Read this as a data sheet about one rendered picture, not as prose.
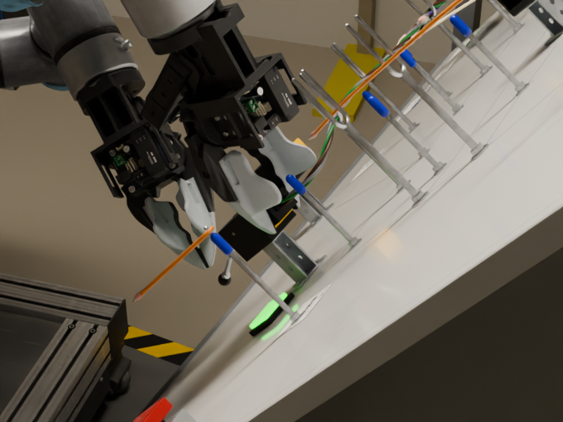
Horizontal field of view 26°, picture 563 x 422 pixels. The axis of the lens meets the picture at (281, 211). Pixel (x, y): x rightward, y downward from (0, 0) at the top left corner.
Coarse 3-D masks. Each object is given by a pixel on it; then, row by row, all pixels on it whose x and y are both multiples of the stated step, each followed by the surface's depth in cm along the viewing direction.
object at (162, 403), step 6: (156, 402) 99; (162, 402) 98; (168, 402) 99; (150, 408) 99; (156, 408) 98; (162, 408) 98; (168, 408) 98; (144, 414) 99; (150, 414) 97; (156, 414) 97; (162, 414) 98; (138, 420) 99; (144, 420) 96; (150, 420) 97; (156, 420) 97; (162, 420) 98
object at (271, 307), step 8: (280, 296) 112; (288, 296) 112; (272, 304) 112; (264, 312) 112; (272, 312) 111; (280, 312) 111; (256, 320) 112; (264, 320) 111; (272, 320) 110; (256, 328) 112; (264, 328) 111
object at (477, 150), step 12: (348, 24) 92; (360, 24) 93; (360, 36) 92; (372, 36) 93; (372, 48) 92; (384, 48) 93; (384, 60) 92; (396, 60) 93; (396, 72) 92; (408, 72) 92; (408, 84) 93; (420, 96) 93; (432, 108) 93; (444, 120) 93; (456, 132) 93; (468, 144) 93; (480, 144) 93
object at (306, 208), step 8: (256, 168) 152; (264, 176) 149; (296, 176) 148; (304, 200) 150; (304, 208) 150; (312, 208) 150; (328, 208) 151; (304, 216) 151; (312, 216) 150; (320, 216) 150; (312, 224) 149
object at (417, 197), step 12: (300, 84) 96; (312, 84) 98; (312, 96) 97; (324, 96) 98; (324, 108) 97; (336, 108) 98; (336, 120) 97; (348, 120) 98; (396, 180) 98; (408, 192) 98; (420, 192) 97
